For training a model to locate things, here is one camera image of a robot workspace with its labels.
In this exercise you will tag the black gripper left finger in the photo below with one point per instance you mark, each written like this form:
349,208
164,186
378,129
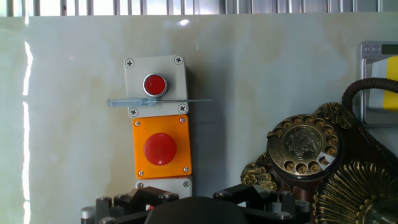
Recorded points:
130,202

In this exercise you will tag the grey box red mushroom button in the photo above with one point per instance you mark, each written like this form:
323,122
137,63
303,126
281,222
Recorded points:
168,183

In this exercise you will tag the orange box red mushroom button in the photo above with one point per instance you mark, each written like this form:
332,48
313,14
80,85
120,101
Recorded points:
160,149

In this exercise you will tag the grey box flat red button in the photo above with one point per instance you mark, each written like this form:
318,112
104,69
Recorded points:
136,81

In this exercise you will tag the antique rotary telephone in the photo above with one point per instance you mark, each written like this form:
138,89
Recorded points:
303,144

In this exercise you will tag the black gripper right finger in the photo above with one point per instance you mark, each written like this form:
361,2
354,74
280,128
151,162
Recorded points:
273,205

